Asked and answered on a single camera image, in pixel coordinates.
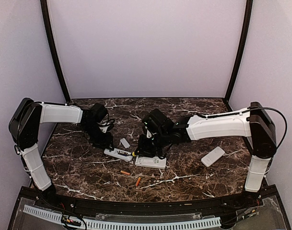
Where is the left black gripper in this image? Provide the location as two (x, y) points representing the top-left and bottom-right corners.
(82, 123), (115, 151)

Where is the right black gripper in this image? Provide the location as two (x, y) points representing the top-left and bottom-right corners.
(134, 130), (170, 158)

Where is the white remote with battery bay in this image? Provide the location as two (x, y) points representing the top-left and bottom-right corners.
(135, 156), (167, 169)

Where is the grey remote control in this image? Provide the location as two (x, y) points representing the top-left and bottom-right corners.
(104, 148), (133, 161)

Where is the grey remote battery cover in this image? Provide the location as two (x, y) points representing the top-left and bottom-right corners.
(120, 138), (130, 149)

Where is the white remote control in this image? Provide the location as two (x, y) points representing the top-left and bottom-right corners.
(201, 147), (225, 167)

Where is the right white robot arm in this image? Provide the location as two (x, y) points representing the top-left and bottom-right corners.
(133, 102), (281, 208)

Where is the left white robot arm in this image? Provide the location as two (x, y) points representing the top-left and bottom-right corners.
(9, 98), (114, 191)

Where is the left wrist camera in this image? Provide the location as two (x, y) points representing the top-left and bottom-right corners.
(99, 119), (115, 133)

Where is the white slotted cable duct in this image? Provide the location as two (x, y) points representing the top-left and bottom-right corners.
(23, 205), (221, 230)

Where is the black front rail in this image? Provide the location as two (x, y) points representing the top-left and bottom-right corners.
(33, 184), (264, 219)

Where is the left black frame post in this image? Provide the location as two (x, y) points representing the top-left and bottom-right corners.
(40, 0), (71, 103)

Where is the black frame post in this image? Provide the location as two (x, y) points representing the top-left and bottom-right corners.
(224, 0), (253, 104)
(40, 0), (71, 103)

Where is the right black frame post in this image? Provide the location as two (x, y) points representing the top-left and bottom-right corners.
(224, 0), (253, 104)

